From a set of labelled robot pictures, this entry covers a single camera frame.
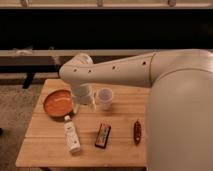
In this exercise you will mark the wooden table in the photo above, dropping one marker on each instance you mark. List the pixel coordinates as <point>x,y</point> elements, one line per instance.
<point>44,144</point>

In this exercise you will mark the white ceramic cup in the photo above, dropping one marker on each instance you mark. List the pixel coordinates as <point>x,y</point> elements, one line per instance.
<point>104,98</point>

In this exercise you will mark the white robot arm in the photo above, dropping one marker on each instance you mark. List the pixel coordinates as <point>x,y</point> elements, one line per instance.
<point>179,114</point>

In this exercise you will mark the orange plate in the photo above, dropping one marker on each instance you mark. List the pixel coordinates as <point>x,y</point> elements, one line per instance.
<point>58,103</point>

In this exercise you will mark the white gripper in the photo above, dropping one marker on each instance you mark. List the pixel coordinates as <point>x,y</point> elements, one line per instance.
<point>83,95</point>

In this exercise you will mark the white plastic bottle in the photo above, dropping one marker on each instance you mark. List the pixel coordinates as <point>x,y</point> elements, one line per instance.
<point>71,135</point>

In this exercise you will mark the metal rail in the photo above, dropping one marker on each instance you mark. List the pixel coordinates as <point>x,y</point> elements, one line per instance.
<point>48,57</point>

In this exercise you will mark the brown oblong object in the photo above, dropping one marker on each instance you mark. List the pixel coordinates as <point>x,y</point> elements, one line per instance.
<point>137,132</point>

